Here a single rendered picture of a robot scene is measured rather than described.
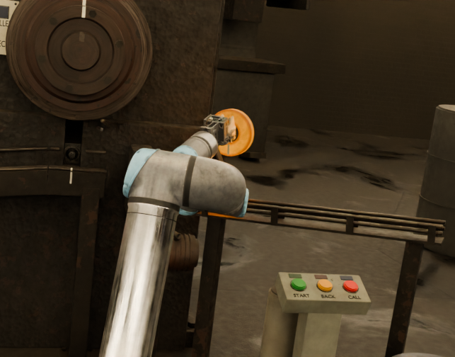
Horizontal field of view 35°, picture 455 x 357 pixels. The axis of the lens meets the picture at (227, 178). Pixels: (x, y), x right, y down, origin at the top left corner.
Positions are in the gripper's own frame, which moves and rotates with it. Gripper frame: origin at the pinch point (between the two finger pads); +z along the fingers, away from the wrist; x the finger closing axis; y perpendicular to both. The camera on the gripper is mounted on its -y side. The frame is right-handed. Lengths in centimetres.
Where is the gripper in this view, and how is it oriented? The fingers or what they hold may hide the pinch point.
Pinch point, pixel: (231, 127)
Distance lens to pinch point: 240.8
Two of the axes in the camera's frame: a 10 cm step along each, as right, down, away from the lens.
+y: 0.0, -8.9, -4.6
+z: 4.1, -4.2, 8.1
